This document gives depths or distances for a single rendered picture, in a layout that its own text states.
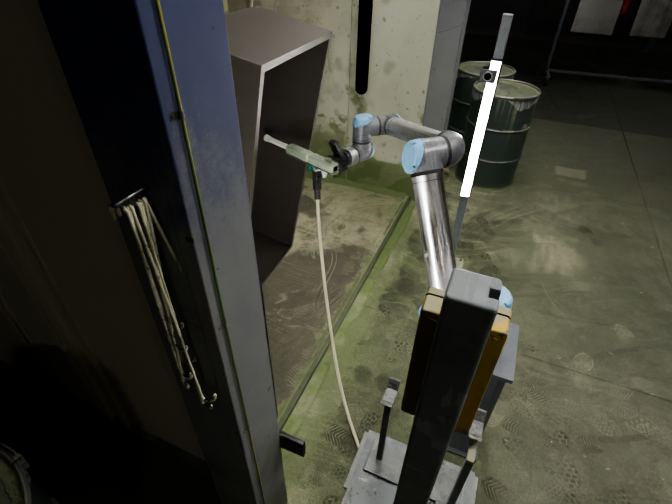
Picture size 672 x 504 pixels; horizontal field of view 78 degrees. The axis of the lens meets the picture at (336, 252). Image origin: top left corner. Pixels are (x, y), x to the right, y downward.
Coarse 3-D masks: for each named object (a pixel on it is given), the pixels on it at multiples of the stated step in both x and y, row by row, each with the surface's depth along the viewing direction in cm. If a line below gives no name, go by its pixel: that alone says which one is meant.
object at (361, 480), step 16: (368, 432) 123; (368, 448) 119; (448, 464) 116; (352, 480) 112; (368, 480) 112; (384, 480) 112; (352, 496) 109; (368, 496) 109; (384, 496) 109; (464, 496) 109
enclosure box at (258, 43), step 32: (256, 32) 148; (288, 32) 156; (320, 32) 165; (256, 64) 126; (288, 64) 185; (320, 64) 180; (256, 96) 132; (288, 96) 194; (256, 128) 139; (288, 128) 203; (256, 160) 221; (288, 160) 214; (256, 192) 234; (288, 192) 226; (256, 224) 249; (288, 224) 239; (256, 256) 236
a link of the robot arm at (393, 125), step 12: (384, 120) 195; (396, 120) 188; (384, 132) 198; (396, 132) 185; (408, 132) 176; (420, 132) 168; (432, 132) 162; (444, 132) 154; (456, 132) 154; (456, 144) 146; (456, 156) 147
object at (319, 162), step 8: (264, 136) 202; (280, 144) 196; (288, 152) 191; (296, 152) 187; (304, 152) 185; (312, 152) 185; (304, 160) 185; (312, 160) 181; (320, 160) 178; (328, 160) 177; (320, 168) 180; (328, 168) 176; (312, 176) 188; (320, 176) 187; (320, 184) 189; (320, 192) 192
